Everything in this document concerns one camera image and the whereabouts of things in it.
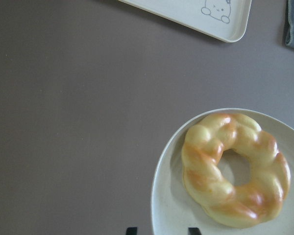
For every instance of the twisted glazed donut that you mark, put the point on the twisted glazed donut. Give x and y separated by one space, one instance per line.
258 201

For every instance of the white round plate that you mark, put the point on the white round plate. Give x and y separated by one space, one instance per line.
173 211

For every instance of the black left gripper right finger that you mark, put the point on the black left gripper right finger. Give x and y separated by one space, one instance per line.
194 231

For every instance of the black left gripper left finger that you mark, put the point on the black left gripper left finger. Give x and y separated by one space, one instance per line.
131 231

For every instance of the cream rabbit tray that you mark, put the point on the cream rabbit tray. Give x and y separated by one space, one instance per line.
225 20

